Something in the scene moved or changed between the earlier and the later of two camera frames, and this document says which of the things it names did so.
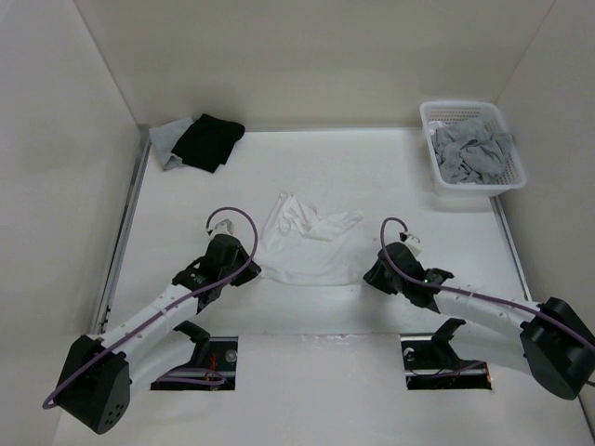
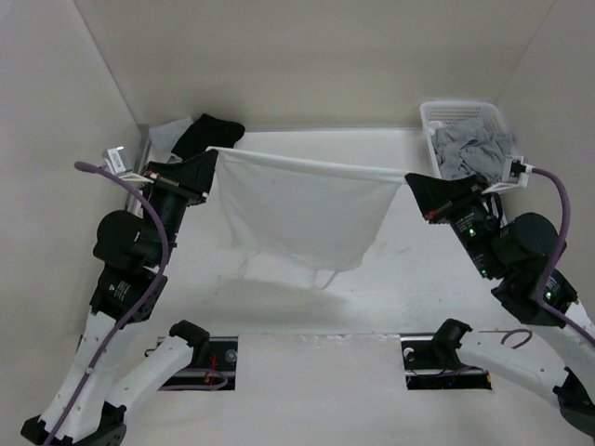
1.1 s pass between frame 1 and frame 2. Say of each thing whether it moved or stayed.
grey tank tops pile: stayed
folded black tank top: stayed
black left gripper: moved
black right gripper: moved
